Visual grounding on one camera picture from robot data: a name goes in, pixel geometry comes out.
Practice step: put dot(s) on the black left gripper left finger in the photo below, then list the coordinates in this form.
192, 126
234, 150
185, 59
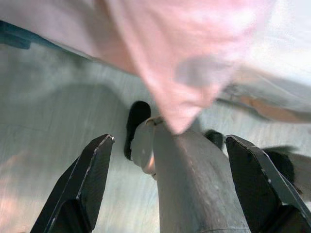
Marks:
80, 189

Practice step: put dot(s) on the pink pillow with coloured dots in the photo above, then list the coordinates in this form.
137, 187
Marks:
182, 60

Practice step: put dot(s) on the mattress with beige sheet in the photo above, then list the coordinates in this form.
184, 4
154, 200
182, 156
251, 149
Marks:
36, 14

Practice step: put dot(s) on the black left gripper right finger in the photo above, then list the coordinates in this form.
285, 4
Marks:
262, 184

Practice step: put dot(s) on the black robot right foot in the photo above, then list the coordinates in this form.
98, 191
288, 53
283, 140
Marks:
281, 167

